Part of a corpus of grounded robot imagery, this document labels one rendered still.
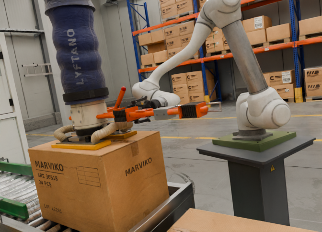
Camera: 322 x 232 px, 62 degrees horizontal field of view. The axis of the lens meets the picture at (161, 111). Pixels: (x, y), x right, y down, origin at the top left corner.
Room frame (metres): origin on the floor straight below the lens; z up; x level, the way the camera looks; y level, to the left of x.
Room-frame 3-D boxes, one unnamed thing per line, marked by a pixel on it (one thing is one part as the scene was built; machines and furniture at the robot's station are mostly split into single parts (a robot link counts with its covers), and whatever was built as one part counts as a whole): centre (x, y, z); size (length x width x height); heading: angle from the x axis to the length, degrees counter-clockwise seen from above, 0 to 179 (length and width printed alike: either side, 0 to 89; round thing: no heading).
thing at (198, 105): (1.02, -0.12, 1.08); 0.08 x 0.07 x 0.05; 54
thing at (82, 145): (1.30, 0.42, 0.97); 0.34 x 0.10 x 0.05; 54
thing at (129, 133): (1.45, 0.31, 0.97); 0.34 x 0.10 x 0.05; 54
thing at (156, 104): (1.35, 0.06, 1.08); 0.09 x 0.07 x 0.08; 144
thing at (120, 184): (1.41, 0.38, 0.75); 0.60 x 0.40 x 0.40; 53
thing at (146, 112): (1.36, 0.13, 1.08); 0.93 x 0.30 x 0.04; 54
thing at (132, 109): (1.23, 0.16, 1.08); 0.10 x 0.08 x 0.06; 144
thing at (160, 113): (1.10, -0.01, 1.07); 0.07 x 0.07 x 0.04; 54
